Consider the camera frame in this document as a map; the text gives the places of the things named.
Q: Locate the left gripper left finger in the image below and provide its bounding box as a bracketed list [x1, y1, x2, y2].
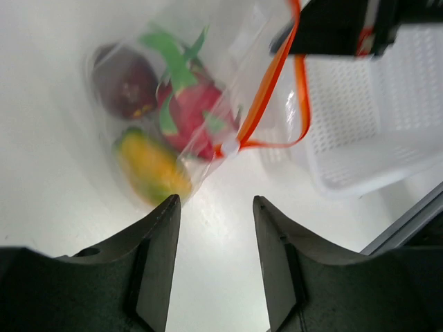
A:
[1, 195, 181, 331]

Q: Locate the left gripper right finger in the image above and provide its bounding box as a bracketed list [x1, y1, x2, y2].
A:
[253, 196, 442, 331]

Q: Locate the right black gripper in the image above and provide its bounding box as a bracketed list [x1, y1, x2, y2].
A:
[289, 0, 442, 57]

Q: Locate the yellow green mango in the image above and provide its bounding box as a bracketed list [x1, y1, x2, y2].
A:
[113, 127, 193, 205]

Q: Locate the clear zip bag orange zipper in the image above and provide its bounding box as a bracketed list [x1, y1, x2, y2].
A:
[83, 1, 311, 207]

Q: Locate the pink dragon fruit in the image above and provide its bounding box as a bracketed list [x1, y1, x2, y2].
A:
[139, 26, 239, 161]

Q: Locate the dark red apple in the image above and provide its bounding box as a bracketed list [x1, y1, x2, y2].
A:
[91, 44, 158, 120]

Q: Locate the aluminium mounting rail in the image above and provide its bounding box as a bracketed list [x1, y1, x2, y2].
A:
[361, 183, 442, 255]

